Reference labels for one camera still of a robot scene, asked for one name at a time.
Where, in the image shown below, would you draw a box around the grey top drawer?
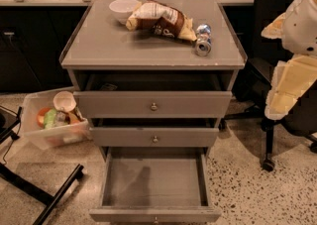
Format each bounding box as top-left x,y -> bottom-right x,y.
74,71 -> 231,118

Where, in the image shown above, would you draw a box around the clear plastic storage bin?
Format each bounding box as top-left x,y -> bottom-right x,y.
22,86 -> 91,150

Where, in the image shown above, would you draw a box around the grey drawer cabinet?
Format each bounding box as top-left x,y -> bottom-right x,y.
58,0 -> 248,225

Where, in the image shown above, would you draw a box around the black office chair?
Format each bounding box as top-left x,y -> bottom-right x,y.
233,0 -> 317,171

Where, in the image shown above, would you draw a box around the white bowl in bin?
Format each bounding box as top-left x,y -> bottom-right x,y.
53,91 -> 76,112

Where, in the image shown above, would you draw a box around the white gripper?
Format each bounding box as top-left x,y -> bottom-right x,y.
261,0 -> 317,120

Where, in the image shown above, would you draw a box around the orange fruit in bin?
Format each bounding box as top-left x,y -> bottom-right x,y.
37,107 -> 51,128

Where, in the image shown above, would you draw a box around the white ceramic bowl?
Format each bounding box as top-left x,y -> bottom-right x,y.
109,0 -> 141,25

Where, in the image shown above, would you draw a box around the green item in bin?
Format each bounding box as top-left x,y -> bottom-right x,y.
44,109 -> 57,129

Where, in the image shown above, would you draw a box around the brown chip bag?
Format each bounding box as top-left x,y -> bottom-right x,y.
126,0 -> 196,42

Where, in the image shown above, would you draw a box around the black metal stand legs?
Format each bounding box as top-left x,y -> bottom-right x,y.
0,106 -> 83,225

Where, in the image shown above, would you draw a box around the grey bottom drawer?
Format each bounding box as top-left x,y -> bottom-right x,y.
89,147 -> 221,225

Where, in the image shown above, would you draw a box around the crushed silver soda can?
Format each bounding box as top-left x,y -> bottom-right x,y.
195,24 -> 211,56

